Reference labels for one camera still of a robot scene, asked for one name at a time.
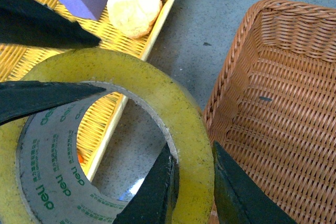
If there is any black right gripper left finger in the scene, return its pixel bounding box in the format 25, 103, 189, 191
1, 81, 106, 125

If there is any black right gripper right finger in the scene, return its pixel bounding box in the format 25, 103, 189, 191
213, 142, 295, 223

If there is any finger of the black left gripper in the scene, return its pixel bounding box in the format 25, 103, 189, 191
1, 0, 101, 49
114, 144, 179, 224

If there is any yellow packing tape roll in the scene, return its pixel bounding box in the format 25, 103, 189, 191
1, 48, 214, 223

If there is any brown wicker basket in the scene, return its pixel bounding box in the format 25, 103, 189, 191
204, 0, 335, 223

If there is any orange plastic carrot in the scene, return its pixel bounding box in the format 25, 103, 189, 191
77, 154, 84, 163

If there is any plush croissant toy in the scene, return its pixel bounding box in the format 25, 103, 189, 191
107, 0, 163, 38

